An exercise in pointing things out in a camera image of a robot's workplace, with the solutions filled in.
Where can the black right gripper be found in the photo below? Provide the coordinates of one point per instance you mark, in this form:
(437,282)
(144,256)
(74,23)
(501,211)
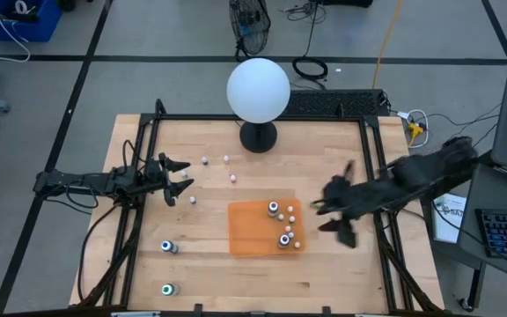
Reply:
(346,200)

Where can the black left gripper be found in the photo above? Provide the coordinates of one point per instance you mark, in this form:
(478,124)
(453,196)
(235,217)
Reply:
(154,178)

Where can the small dropper bottle purple label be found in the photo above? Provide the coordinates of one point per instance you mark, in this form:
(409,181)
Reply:
(192,200)

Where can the small dropper bottle red label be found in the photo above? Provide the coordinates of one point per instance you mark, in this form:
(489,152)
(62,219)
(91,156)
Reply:
(225,158)

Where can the large bottle blue cap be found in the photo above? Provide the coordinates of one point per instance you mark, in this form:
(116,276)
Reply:
(168,246)

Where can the large bottle black cap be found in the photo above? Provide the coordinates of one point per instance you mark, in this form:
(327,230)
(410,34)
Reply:
(284,240)

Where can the large bottle green cap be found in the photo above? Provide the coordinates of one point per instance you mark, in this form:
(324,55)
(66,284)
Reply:
(170,289)

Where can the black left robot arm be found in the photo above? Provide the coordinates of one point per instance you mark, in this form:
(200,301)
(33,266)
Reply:
(82,181)

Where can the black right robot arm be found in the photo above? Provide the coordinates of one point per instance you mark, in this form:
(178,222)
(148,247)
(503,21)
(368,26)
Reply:
(416,174)

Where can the orange translucent plastic bin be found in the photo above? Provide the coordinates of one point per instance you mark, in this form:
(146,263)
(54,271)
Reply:
(249,229)

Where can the black mesh panel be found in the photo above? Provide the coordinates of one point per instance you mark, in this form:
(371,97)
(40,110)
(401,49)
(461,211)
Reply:
(337,103)

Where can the yellow power plug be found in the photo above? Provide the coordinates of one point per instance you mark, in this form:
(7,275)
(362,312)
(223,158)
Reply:
(415,130)

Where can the white paper sheet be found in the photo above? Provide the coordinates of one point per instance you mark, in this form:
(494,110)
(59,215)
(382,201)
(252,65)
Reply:
(449,220)

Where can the white globe lamp black base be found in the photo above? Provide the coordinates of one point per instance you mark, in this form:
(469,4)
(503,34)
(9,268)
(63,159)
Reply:
(258,90)

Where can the dark grey desk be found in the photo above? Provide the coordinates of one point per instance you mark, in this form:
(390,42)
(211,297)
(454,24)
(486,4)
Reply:
(478,185)

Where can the white flat bar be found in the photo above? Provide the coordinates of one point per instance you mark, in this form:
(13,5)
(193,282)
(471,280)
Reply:
(135,314)

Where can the black caster wheel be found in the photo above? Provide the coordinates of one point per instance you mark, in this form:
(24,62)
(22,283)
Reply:
(466,304)

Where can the backlit black keyboard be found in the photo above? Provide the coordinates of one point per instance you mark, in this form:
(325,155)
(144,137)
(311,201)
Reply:
(506,233)

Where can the black floor fan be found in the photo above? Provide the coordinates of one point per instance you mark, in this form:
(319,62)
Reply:
(250,22)

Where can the blue plastic crate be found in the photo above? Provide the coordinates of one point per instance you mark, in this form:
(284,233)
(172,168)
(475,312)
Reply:
(38,22)

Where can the black aluminium table frame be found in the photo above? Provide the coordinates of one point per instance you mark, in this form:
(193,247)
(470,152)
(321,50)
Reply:
(192,118)

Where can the black frame bracket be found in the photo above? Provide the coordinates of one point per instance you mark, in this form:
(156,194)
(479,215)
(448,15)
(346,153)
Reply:
(160,108)
(198,309)
(326,311)

